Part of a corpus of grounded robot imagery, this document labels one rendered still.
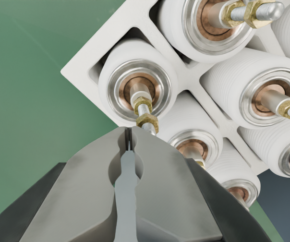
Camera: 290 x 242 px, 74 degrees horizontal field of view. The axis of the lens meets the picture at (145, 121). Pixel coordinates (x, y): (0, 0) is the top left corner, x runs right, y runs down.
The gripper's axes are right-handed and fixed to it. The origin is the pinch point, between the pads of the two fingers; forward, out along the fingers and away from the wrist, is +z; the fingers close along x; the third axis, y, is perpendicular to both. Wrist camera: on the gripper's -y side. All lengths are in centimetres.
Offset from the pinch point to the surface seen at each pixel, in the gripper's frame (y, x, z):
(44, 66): 3.3, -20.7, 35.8
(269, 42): -3.5, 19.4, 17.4
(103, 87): 0.4, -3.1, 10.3
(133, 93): 0.2, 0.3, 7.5
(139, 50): -3.5, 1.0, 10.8
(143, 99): 0.1, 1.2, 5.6
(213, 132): 6.8, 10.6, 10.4
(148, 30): -5.2, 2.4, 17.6
